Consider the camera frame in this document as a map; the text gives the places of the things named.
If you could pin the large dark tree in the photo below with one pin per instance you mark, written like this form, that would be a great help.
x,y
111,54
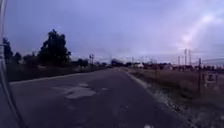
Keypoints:
x,y
53,50

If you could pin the distant row of buildings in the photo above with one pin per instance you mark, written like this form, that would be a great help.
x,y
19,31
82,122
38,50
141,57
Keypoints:
x,y
166,66

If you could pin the pale sign board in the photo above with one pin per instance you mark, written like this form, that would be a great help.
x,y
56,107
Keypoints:
x,y
210,79

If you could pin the tall poles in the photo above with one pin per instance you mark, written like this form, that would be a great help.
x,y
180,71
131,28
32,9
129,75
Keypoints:
x,y
185,56

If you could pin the dry grass field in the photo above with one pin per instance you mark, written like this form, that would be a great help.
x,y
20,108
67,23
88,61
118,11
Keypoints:
x,y
180,83

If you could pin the pale gravel strip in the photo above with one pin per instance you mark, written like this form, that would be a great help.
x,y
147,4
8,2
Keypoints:
x,y
166,100

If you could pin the small dark tree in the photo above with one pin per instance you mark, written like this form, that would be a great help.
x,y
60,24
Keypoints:
x,y
6,50

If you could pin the dark fence post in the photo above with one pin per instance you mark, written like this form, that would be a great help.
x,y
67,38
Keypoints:
x,y
199,76

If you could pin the grey asphalt road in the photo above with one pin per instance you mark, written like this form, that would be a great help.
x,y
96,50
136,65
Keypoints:
x,y
110,100

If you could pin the dark grass verge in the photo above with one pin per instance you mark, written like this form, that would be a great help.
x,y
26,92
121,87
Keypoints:
x,y
40,73

